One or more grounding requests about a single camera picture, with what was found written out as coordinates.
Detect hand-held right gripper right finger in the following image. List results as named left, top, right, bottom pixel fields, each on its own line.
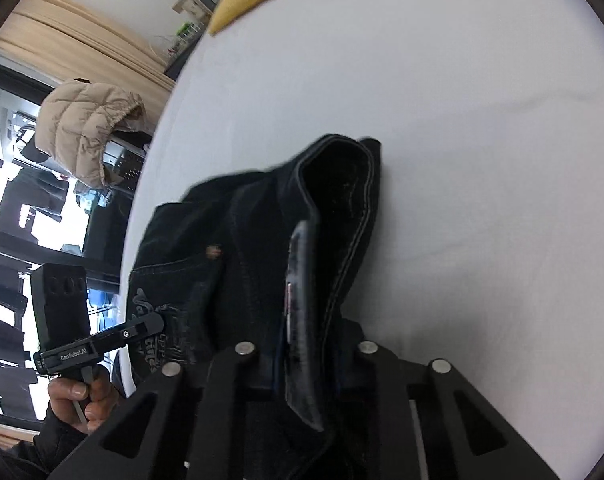
left=336, top=325, right=563, bottom=480

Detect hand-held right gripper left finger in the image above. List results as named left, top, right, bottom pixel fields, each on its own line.
left=47, top=342, right=284, bottom=480

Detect black denim pants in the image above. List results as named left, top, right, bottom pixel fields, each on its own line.
left=127, top=133, right=383, bottom=436

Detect person's left forearm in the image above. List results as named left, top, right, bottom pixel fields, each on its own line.
left=0, top=402, right=105, bottom=480

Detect person's left hand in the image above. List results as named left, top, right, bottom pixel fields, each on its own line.
left=47, top=365, right=121, bottom=435

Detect beige puffer jacket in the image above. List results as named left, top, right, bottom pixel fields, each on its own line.
left=36, top=78, right=147, bottom=191

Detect beige curtain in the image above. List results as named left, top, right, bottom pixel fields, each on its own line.
left=0, top=0, right=178, bottom=93

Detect white bed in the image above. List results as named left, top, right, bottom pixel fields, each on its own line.
left=121, top=0, right=604, bottom=480

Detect black window frame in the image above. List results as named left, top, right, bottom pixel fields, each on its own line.
left=0, top=57, right=128, bottom=413

